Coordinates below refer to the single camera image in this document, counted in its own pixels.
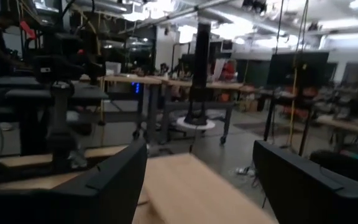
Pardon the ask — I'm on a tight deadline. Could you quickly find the black desk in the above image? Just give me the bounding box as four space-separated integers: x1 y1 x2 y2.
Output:
0 76 110 125

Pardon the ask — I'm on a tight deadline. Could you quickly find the wooden-top workbench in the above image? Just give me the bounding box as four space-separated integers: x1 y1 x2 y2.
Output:
99 73 259 146

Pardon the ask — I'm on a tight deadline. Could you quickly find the white coiled cable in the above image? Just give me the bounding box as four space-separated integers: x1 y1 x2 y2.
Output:
233 166 257 178

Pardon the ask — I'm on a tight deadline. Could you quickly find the black monitor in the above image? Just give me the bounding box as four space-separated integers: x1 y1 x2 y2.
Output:
265 51 331 88

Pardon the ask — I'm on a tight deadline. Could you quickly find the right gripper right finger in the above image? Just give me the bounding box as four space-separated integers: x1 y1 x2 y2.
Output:
252 139 358 224

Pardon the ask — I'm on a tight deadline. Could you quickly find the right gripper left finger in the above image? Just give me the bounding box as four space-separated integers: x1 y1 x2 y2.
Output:
0 139 149 224

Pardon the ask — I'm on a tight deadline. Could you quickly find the black column on white base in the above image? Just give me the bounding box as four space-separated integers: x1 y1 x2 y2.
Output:
175 21 216 131

